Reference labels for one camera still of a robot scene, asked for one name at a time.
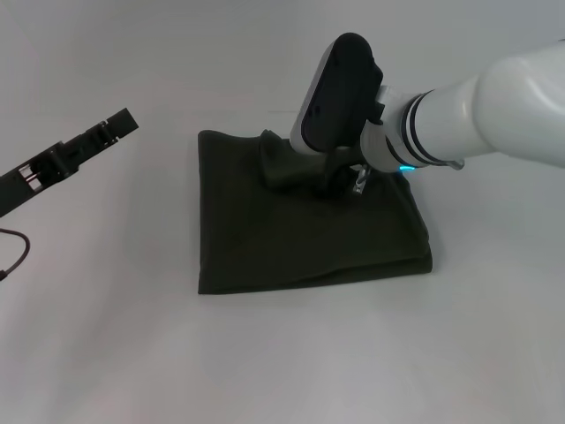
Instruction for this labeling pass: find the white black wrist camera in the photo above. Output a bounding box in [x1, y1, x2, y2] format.
[289, 31, 385, 156]

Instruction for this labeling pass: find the thin black cable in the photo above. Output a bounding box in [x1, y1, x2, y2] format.
[0, 228, 32, 283]

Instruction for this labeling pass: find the dark green FREE t-shirt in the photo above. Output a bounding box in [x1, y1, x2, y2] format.
[196, 127, 434, 297]

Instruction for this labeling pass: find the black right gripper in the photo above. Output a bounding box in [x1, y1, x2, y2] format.
[308, 148, 368, 201]

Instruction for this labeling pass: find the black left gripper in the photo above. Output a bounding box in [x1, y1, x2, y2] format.
[0, 106, 140, 218]

